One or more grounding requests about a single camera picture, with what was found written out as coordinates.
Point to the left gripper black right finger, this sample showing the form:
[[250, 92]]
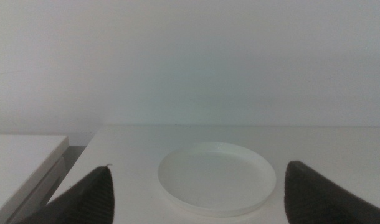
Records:
[[311, 199]]

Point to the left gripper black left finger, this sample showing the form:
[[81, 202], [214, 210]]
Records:
[[87, 199]]

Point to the white shallow bowl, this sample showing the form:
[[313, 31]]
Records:
[[216, 180]]

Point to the white side table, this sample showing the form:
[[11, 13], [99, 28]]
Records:
[[18, 161]]

